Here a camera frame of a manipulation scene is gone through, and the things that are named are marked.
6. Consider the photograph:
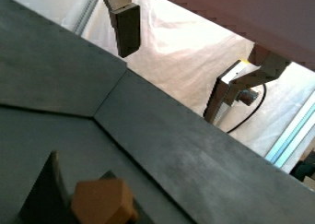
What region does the brown three prong object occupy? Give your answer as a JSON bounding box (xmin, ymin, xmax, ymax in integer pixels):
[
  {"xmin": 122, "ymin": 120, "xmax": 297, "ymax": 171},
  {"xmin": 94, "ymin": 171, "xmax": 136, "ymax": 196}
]
[{"xmin": 70, "ymin": 179, "xmax": 138, "ymax": 224}]

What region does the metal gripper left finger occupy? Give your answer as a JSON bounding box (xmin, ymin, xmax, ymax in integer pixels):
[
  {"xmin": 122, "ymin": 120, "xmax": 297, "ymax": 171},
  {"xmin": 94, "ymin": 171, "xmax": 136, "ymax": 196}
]
[{"xmin": 102, "ymin": 0, "xmax": 140, "ymax": 57}]

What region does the white plastic sheet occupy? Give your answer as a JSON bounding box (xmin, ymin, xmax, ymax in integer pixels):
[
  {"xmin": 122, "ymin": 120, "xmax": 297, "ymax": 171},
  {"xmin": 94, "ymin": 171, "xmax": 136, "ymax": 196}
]
[{"xmin": 0, "ymin": 0, "xmax": 315, "ymax": 173}]

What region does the black curved fixture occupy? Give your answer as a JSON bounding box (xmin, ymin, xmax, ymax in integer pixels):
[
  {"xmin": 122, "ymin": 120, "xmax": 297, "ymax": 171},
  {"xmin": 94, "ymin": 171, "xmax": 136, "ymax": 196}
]
[{"xmin": 18, "ymin": 151, "xmax": 154, "ymax": 224}]

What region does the black cable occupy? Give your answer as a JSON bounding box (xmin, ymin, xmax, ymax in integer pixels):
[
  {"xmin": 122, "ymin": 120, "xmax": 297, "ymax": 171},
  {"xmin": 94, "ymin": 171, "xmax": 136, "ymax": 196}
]
[{"xmin": 225, "ymin": 83, "xmax": 268, "ymax": 135}]

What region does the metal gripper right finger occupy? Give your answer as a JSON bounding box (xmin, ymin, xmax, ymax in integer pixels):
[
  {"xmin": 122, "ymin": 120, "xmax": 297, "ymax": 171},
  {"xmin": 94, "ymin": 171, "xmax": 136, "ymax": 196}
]
[{"xmin": 202, "ymin": 44, "xmax": 290, "ymax": 124}]

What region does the aluminium frame profile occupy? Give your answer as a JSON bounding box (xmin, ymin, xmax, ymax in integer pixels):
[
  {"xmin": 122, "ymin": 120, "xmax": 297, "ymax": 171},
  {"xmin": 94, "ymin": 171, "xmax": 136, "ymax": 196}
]
[{"xmin": 264, "ymin": 91, "xmax": 315, "ymax": 168}]

